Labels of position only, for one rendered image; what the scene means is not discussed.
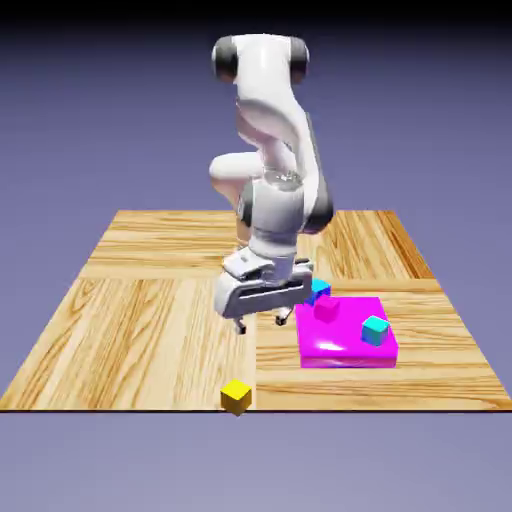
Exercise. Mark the large magenta box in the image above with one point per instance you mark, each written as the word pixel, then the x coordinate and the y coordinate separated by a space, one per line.
pixel 344 348

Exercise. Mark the small magenta cube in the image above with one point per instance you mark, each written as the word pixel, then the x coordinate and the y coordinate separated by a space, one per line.
pixel 326 310

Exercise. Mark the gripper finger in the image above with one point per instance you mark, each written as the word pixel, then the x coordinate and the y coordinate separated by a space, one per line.
pixel 282 318
pixel 240 326

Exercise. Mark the small yellow cube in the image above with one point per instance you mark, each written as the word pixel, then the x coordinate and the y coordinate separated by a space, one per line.
pixel 236 396

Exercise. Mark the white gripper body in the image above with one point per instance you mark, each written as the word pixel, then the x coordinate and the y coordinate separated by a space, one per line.
pixel 236 298

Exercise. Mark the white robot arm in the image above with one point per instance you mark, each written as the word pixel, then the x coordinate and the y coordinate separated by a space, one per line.
pixel 268 120

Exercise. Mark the small cyan cube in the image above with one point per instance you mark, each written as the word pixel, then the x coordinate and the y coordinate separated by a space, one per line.
pixel 375 331
pixel 320 288

